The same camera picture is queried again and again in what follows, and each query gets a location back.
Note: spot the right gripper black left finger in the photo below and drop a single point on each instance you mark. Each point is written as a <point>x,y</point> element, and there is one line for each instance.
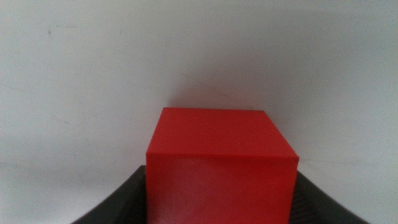
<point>124,202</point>

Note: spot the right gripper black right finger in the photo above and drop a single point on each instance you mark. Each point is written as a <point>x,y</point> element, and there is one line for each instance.
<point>317,205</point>

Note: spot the red cube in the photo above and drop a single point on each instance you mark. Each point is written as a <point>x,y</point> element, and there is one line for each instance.
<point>220,171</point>

